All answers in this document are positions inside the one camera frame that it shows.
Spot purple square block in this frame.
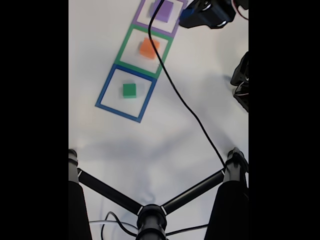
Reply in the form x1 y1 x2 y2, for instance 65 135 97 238
149 0 175 24

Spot orange square block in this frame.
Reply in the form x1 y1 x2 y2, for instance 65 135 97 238
138 37 161 61

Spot green square block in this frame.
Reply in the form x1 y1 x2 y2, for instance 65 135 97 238
122 83 138 99

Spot black tripod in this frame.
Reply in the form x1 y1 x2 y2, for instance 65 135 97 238
68 147 249 240

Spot long black camera cable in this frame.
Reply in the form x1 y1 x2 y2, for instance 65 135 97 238
148 0 227 173

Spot purple square frame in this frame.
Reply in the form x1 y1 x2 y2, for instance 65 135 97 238
131 0 189 39

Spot green square frame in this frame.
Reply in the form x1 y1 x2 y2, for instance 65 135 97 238
114 24 174 79

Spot blue square frame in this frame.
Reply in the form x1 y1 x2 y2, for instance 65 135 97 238
94 63 158 124

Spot straight black cable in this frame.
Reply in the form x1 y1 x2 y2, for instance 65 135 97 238
165 225 209 237

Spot curled black cable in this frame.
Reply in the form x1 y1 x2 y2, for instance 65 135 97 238
100 211 139 240

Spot white cable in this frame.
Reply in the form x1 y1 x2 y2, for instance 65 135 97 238
88 219 138 230

